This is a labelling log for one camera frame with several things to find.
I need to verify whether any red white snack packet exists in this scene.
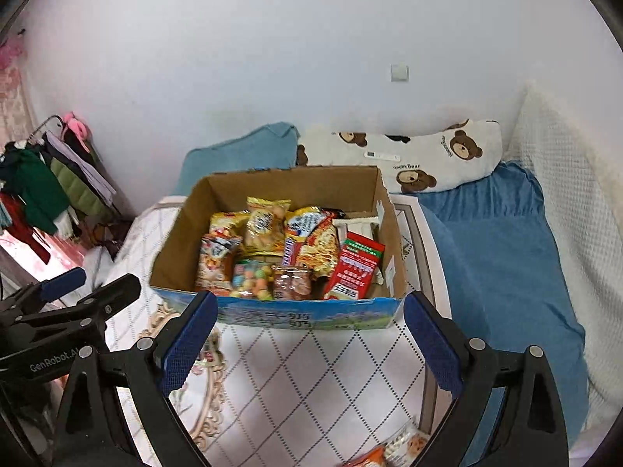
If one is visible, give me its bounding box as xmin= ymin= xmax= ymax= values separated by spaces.
xmin=323 ymin=231 xmax=384 ymax=300

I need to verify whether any bear print pillow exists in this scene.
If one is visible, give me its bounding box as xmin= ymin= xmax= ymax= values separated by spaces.
xmin=296 ymin=119 xmax=503 ymax=194

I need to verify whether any colourful candy ball bag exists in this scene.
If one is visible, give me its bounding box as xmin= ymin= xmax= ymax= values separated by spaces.
xmin=230 ymin=259 xmax=273 ymax=302

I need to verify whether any clothes rack with clothes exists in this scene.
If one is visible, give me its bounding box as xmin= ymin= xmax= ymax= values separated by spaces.
xmin=1 ymin=114 xmax=119 ymax=263

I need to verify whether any white wall switch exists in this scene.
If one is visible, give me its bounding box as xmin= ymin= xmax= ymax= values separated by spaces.
xmin=390 ymin=63 xmax=409 ymax=82

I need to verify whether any white remote on pillow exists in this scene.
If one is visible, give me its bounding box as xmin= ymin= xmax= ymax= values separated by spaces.
xmin=364 ymin=151 xmax=401 ymax=162

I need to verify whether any teal pillow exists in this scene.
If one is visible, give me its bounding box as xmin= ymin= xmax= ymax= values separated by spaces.
xmin=173 ymin=122 xmax=300 ymax=196

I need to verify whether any white floral quilt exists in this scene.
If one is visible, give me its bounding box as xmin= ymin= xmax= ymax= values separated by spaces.
xmin=106 ymin=195 xmax=451 ymax=466

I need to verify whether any Sedaap instant noodle packet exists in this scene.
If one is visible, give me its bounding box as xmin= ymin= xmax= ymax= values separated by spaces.
xmin=282 ymin=207 xmax=339 ymax=278

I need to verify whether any white wafer packet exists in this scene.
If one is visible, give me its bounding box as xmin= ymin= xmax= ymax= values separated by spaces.
xmin=333 ymin=216 xmax=379 ymax=244

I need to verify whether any blue bed sheet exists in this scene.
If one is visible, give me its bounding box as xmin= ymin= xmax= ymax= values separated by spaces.
xmin=418 ymin=162 xmax=588 ymax=443

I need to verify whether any white knitted blanket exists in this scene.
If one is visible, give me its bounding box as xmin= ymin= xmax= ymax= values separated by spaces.
xmin=506 ymin=84 xmax=622 ymax=428

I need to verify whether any cardboard milk box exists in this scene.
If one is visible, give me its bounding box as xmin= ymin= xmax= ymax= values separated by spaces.
xmin=149 ymin=167 xmax=408 ymax=330

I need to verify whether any orange panda snack bag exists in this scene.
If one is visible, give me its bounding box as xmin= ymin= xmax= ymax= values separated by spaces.
xmin=343 ymin=445 xmax=385 ymax=467
xmin=195 ymin=233 xmax=243 ymax=296

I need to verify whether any brown cake packet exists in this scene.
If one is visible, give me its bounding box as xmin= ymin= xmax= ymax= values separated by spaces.
xmin=273 ymin=267 xmax=312 ymax=300

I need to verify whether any yellow panda snack bag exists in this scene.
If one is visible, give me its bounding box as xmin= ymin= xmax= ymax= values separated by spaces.
xmin=209 ymin=210 xmax=249 ymax=237

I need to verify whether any clear bear biscuit bag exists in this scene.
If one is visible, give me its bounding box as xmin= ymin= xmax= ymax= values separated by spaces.
xmin=383 ymin=422 xmax=430 ymax=467

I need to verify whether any yellow rice cracker bag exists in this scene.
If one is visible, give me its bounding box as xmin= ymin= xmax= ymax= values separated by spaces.
xmin=244 ymin=197 xmax=290 ymax=256

